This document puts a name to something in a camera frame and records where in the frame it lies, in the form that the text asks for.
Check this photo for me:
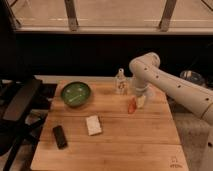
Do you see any white sponge block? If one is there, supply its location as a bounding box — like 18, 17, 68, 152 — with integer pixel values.
86, 115, 102, 136

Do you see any round blue dish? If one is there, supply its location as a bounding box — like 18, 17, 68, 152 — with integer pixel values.
180, 70, 205, 86

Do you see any clear plastic cup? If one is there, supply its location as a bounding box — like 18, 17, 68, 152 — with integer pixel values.
147, 86, 155, 98

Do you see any green ceramic bowl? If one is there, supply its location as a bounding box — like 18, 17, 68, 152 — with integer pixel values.
60, 81, 91, 107

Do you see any black rectangular block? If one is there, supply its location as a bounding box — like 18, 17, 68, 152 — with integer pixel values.
53, 125, 67, 149

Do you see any wooden cutting board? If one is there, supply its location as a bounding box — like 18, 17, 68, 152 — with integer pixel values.
31, 81, 188, 171

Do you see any black office chair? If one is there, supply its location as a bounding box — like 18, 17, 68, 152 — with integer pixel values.
0, 76, 58, 171

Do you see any clear glass bottle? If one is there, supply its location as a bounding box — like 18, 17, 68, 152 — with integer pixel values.
115, 68, 126, 94

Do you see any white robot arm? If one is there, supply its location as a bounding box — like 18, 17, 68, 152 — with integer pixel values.
129, 52, 213, 125

